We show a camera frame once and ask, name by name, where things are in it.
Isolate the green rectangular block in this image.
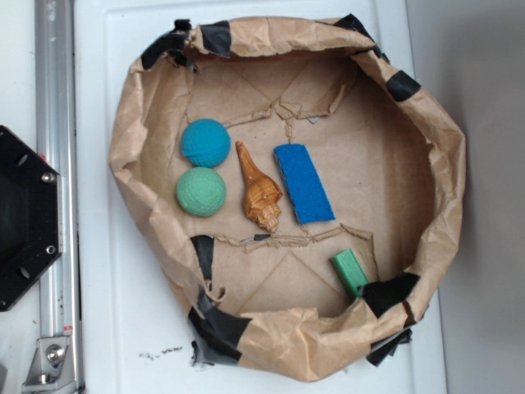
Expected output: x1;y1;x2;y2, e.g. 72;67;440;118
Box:
329;249;369;299

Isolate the brown spiral seashell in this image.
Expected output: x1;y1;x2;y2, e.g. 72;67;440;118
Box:
235;141;282;233

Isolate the brown paper bag tray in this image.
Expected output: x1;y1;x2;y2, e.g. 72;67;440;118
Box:
108;16;466;382

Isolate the blue rectangular sponge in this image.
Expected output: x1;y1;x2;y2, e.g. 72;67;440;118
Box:
274;144;336;225

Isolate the green dimpled foam ball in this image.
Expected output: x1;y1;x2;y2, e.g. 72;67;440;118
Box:
176;167;226;217

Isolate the blue dimpled foam ball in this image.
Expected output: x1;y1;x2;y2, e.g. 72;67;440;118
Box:
180;118;231;167

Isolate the white plastic tray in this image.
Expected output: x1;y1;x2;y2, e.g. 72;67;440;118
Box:
73;1;447;393

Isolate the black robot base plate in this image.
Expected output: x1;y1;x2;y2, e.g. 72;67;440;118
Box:
1;126;62;312

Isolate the metal corner bracket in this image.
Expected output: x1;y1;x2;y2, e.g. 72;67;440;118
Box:
21;336;75;393

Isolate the aluminium extrusion rail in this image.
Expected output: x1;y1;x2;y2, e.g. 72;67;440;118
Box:
34;1;84;393

